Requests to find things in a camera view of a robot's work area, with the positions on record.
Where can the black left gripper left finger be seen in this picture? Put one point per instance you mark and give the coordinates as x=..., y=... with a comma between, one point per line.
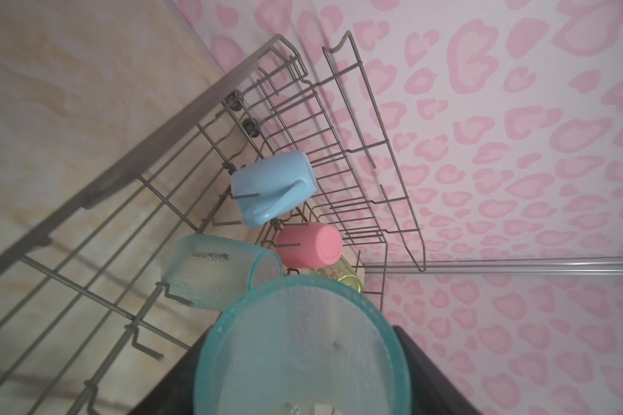
x=174, y=394

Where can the teal translucent cup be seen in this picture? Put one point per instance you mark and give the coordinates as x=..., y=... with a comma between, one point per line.
x=210, y=272
x=298, y=341

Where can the grey wire dish rack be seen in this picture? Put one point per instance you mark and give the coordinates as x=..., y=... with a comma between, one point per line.
x=85, y=324

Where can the white blue ceramic mug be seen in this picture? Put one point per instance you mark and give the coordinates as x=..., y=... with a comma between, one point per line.
x=273, y=186

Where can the yellow-green translucent cup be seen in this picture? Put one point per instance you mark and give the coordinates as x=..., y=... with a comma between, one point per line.
x=343, y=272

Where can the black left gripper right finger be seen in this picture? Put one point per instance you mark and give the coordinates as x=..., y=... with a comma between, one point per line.
x=432, y=392

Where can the pink plastic cup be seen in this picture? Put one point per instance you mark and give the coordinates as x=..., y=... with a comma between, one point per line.
x=311, y=246

